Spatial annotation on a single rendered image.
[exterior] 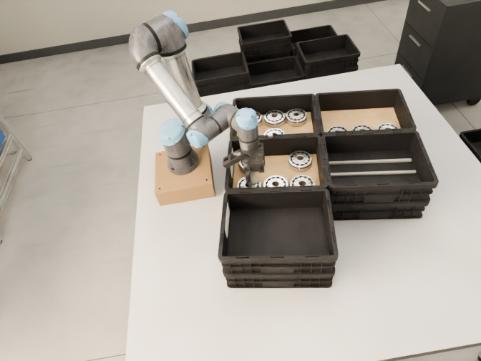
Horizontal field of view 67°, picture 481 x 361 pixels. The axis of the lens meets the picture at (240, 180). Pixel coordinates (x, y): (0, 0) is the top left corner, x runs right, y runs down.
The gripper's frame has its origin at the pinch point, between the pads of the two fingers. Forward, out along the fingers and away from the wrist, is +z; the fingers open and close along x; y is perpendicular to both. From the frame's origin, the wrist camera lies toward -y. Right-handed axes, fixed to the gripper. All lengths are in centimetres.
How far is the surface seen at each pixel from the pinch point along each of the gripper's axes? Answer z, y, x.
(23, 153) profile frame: 71, -195, 105
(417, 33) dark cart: 19, 115, 158
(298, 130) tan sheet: 1.1, 22.8, 33.5
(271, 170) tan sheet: 1.8, 9.6, 7.9
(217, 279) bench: 16.1, -12.2, -37.0
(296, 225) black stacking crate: 2.8, 19.0, -21.6
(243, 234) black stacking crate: 2.9, -1.3, -25.1
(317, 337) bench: 17, 24, -58
